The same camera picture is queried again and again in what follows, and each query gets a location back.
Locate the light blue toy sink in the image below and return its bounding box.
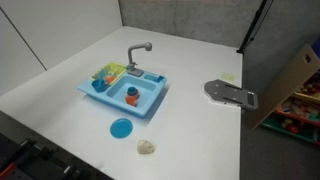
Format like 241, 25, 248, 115
77, 71, 167, 118

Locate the orange toy cup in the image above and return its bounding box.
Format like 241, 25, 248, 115
125, 95, 137, 106

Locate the grey toy faucet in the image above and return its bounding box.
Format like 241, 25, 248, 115
127, 42, 153, 77

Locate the yellow-green dish rack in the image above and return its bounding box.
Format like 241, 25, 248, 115
90, 62, 127, 83

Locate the orange toy plate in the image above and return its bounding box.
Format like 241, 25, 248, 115
104, 76, 116, 84

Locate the blue round plate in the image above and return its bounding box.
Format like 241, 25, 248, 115
110, 118, 133, 139

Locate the grey metal mounting plate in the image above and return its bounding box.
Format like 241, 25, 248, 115
203, 79, 258, 110

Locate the small yellow sticker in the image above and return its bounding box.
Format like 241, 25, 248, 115
222, 74, 234, 81

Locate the black tripod pole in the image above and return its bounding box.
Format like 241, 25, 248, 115
237, 0, 274, 54

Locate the wooden toy shelf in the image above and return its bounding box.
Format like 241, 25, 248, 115
246, 45, 320, 145

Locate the black equipment foreground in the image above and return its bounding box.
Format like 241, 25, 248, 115
0, 134, 92, 180

